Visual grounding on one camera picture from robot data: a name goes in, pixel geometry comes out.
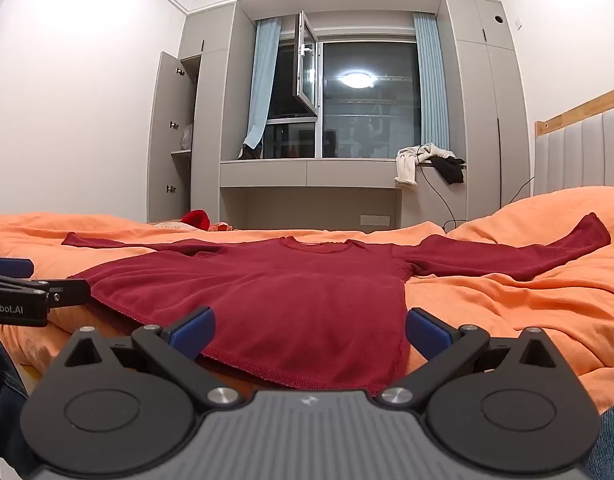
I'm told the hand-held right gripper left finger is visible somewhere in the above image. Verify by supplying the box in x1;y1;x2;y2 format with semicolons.
53;306;244;411

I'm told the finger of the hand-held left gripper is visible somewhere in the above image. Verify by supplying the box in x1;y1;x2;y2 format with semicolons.
0;272;92;307
0;256;36;280

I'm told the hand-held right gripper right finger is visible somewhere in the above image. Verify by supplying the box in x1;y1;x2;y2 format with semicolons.
376;307;563;409

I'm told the dark red sweater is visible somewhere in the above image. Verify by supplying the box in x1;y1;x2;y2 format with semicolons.
62;212;612;392

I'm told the orange blanket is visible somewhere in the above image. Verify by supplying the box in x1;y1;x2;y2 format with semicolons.
0;186;614;411

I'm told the patterned pink pillow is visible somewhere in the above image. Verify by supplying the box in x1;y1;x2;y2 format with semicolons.
148;218;208;234

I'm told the red plush item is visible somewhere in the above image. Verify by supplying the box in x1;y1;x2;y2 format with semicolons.
180;208;212;231

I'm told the white cloth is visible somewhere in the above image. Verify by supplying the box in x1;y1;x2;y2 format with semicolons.
394;143;458;189

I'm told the black cloth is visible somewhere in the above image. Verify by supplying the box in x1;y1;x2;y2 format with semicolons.
429;156;466;185

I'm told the grey cabinet door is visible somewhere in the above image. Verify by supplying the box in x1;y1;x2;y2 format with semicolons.
148;51;198;224

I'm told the grey built-in desk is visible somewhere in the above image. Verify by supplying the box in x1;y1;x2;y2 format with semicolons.
219;158;468;233

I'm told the grey open cabinet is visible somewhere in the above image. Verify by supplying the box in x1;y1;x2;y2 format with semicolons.
171;1;238;228

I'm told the person's right leg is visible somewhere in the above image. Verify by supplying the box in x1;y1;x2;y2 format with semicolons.
584;394;614;480

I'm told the grey tall wardrobe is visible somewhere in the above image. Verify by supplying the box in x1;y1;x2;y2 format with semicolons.
443;0;532;222

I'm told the large window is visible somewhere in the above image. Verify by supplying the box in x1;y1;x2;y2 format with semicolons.
264;34;424;161

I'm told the pleated light blue curtain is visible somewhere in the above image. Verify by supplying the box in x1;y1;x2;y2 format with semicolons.
412;11;450;148

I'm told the plain light blue curtain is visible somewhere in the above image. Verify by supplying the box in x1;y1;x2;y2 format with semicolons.
243;16;283;151

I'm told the open window sash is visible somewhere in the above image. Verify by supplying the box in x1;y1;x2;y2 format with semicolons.
288;10;321;111

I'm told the black cable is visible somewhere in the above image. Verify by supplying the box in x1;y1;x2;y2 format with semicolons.
418;160;536;234

